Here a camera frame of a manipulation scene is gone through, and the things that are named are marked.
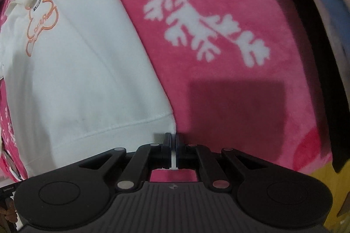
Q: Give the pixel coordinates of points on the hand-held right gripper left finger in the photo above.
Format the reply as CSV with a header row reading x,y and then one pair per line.
x,y
168,146

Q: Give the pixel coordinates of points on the white hoodie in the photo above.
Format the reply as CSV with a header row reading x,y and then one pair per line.
x,y
82,71

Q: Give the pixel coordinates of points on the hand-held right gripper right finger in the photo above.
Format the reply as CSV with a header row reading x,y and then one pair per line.
x,y
179,146

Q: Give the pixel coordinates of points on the pink floral blanket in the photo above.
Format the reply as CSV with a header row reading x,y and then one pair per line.
x,y
232,85

